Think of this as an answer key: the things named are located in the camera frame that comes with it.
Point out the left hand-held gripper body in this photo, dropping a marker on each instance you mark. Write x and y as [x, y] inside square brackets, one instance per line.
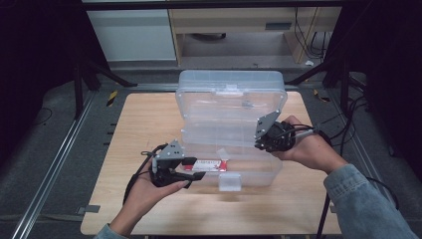
[166, 162]

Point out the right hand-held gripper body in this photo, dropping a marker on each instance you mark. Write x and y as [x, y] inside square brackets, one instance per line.
[277, 136]

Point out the white cabinet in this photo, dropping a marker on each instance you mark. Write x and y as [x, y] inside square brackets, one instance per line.
[132, 35]

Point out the black metal stand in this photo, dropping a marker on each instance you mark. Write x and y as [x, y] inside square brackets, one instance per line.
[79, 86]
[341, 79]

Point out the person's left hand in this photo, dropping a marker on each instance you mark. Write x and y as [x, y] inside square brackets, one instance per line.
[142, 199]

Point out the aluminium cross rail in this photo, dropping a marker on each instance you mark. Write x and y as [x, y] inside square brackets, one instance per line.
[152, 87]

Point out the clear plastic storage box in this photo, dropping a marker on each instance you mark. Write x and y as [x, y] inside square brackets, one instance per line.
[229, 109]

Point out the red and white carton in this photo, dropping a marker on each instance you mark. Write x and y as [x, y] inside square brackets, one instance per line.
[209, 165]

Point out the person's right hand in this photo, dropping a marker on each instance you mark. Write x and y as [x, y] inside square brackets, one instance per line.
[312, 149]

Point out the grey tape patch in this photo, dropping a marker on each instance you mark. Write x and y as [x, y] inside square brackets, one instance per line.
[89, 209]

